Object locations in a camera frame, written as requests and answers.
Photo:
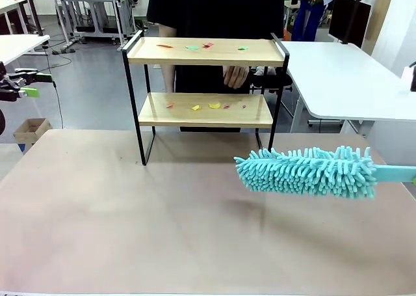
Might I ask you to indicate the long orange paper scrap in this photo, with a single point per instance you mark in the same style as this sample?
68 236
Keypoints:
164 46

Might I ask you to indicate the brown cardboard board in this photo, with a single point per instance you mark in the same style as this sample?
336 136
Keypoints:
378 19

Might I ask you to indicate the white cloth bundle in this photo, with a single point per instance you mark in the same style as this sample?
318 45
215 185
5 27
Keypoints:
260 71

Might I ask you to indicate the two-tier wooden black-frame shelf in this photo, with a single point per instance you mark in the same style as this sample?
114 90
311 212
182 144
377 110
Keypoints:
201 57

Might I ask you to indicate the teal microfiber duster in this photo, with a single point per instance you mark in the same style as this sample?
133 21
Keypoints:
308 175

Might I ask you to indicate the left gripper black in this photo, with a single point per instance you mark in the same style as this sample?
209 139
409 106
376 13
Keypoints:
8 88

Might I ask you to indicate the black floor power strip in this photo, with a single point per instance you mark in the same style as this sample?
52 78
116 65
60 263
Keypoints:
61 51

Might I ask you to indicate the black clamp pole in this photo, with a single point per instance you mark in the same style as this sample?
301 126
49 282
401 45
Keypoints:
354 16

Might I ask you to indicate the large white curved table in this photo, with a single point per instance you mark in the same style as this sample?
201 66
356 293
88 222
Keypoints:
341 91

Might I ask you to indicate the black office chair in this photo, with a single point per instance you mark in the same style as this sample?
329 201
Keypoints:
273 81

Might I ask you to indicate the pink paper scrap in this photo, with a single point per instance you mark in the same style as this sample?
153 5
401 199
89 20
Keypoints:
226 106

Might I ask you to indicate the person in black shirt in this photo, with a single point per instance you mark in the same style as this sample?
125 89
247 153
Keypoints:
211 13

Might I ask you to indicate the bystander in blue trousers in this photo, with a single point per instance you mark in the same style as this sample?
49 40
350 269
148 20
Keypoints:
308 19

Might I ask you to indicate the person's right forearm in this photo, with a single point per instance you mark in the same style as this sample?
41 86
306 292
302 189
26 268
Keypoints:
168 78

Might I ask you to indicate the white rectangular table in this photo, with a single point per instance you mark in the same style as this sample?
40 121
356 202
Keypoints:
19 45

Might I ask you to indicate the person's left hand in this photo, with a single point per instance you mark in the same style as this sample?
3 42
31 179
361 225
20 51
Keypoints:
235 76

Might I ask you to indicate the yellow paper scrap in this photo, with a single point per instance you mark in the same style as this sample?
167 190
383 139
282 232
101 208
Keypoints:
195 107
214 106

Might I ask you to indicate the open cardboard box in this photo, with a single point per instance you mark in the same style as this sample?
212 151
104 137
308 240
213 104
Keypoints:
32 130

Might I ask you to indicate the black upright post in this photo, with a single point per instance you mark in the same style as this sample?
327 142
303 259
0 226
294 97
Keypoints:
34 9

